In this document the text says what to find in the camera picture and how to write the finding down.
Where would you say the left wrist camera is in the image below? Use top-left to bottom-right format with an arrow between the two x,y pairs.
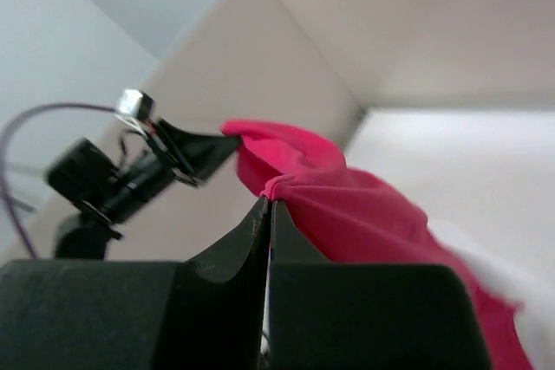
115,88 -> 155,129

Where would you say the magenta t shirt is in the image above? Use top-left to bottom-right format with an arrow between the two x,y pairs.
220,120 -> 532,369

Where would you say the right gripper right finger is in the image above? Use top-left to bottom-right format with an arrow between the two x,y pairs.
269,201 -> 492,369

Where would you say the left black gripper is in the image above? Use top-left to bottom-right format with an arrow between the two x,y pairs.
46,119 -> 241,224

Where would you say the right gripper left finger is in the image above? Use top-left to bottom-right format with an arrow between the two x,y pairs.
1,198 -> 270,369

